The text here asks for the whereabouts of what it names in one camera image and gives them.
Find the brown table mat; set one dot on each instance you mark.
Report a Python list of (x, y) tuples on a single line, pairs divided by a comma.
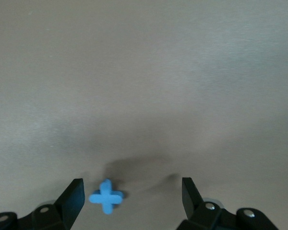
[(134, 72)]

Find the blue foam letter X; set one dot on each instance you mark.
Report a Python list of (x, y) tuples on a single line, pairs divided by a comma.
[(107, 196)]

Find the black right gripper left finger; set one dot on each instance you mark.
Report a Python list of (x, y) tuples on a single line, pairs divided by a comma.
[(69, 203)]

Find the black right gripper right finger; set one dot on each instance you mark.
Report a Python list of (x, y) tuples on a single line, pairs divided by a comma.
[(194, 206)]

